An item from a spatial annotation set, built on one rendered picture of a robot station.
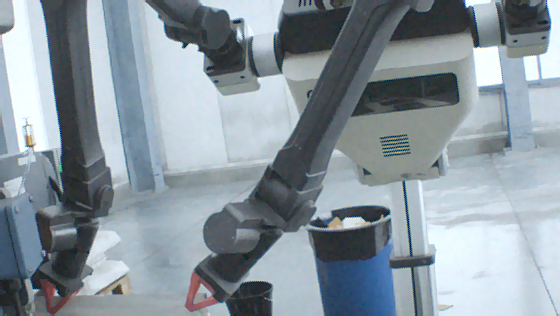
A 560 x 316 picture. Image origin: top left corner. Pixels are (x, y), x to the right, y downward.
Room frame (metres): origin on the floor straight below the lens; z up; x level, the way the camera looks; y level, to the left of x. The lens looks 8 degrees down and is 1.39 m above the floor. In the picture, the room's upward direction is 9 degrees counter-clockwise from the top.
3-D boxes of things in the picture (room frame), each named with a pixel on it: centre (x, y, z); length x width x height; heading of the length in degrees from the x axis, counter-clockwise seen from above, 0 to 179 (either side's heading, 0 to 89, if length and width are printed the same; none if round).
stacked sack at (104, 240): (4.32, 1.48, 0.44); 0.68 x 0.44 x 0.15; 164
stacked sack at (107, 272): (4.33, 1.47, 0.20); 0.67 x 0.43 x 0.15; 164
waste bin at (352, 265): (3.21, -0.33, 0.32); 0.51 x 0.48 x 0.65; 164
